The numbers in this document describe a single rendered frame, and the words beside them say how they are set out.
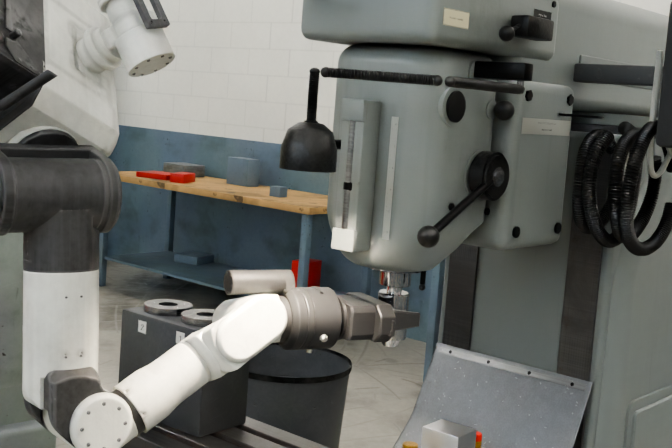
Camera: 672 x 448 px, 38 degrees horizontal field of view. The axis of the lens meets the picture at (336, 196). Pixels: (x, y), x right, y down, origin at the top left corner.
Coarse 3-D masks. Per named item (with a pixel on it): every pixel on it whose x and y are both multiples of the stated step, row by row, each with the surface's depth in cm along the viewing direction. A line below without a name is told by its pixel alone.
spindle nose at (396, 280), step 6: (384, 276) 146; (390, 276) 145; (396, 276) 145; (402, 276) 145; (408, 276) 146; (384, 282) 146; (390, 282) 145; (396, 282) 145; (402, 282) 145; (408, 282) 146
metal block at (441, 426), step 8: (432, 424) 143; (440, 424) 143; (448, 424) 143; (456, 424) 144; (424, 432) 141; (432, 432) 140; (440, 432) 140; (448, 432) 140; (456, 432) 140; (464, 432) 140; (472, 432) 141; (424, 440) 141; (432, 440) 140; (440, 440) 140; (448, 440) 139; (456, 440) 138; (464, 440) 139; (472, 440) 141
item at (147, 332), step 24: (144, 312) 181; (168, 312) 180; (192, 312) 179; (144, 336) 179; (168, 336) 175; (120, 360) 184; (144, 360) 180; (216, 384) 173; (240, 384) 178; (192, 408) 172; (216, 408) 174; (240, 408) 179; (192, 432) 172
